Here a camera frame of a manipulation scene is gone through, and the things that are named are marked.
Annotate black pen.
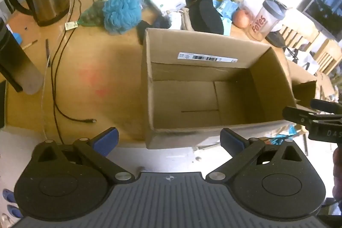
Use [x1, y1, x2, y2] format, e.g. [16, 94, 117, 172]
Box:
[45, 39, 51, 67]

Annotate wooden chair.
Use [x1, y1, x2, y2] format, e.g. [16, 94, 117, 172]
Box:
[313, 40, 342, 76]
[278, 24, 320, 53]

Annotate small yellow stick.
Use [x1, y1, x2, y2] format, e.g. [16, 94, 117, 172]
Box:
[21, 40, 38, 50]

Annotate wall television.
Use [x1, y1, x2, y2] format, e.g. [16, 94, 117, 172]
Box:
[296, 0, 342, 43]

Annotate black cable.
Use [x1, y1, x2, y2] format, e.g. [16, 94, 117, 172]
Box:
[50, 0, 97, 144]

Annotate black cylindrical tumbler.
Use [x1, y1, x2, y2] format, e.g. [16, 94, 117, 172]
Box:
[0, 18, 44, 95]

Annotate clear shaker bottle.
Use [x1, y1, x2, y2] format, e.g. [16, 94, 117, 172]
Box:
[247, 0, 288, 42]

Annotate black bottle cup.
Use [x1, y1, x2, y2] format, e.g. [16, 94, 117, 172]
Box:
[266, 30, 287, 47]

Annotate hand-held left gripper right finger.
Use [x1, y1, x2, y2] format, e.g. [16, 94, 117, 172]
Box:
[206, 127, 308, 185]

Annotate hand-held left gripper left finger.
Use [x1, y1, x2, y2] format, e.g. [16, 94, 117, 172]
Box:
[31, 127, 135, 184]

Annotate blue slippers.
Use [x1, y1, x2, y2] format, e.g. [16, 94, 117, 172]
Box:
[1, 189, 24, 218]

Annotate orange apple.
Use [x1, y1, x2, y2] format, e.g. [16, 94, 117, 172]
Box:
[233, 9, 254, 29]

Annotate black sock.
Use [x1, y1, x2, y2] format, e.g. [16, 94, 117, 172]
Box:
[137, 19, 161, 44]

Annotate blue bath pouf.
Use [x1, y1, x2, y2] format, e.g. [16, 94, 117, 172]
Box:
[103, 0, 143, 35]

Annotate blue snack packet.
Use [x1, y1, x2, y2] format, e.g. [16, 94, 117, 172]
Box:
[213, 0, 239, 36]

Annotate brown cardboard box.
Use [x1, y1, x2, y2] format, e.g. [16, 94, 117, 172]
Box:
[141, 28, 318, 150]

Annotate person's right hand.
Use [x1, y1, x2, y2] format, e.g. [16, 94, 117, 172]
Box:
[332, 148, 342, 200]

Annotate black knit hat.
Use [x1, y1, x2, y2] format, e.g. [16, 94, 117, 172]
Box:
[186, 0, 224, 35]

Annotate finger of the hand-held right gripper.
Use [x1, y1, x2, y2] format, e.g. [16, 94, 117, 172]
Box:
[282, 106, 342, 127]
[310, 99, 342, 114]

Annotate green net bag of pellets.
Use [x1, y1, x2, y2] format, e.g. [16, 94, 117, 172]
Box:
[78, 2, 108, 28]

